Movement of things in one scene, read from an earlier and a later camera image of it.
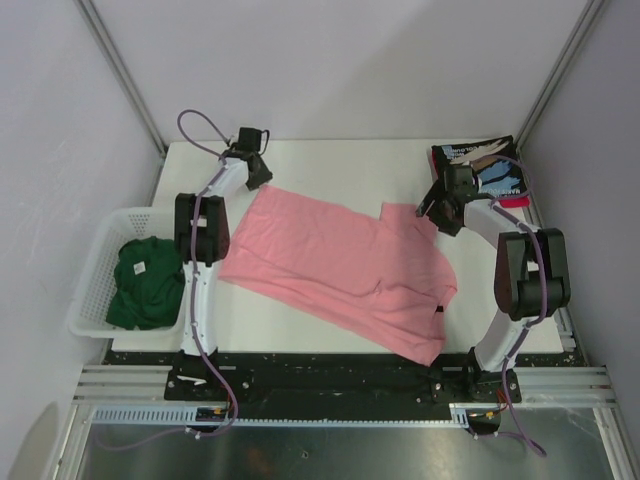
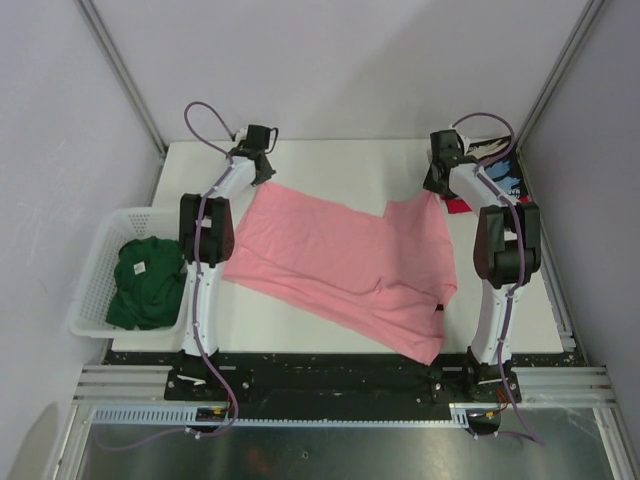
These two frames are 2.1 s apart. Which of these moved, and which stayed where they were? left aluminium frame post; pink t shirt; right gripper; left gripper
Moved: right gripper
Stayed: left gripper; pink t shirt; left aluminium frame post
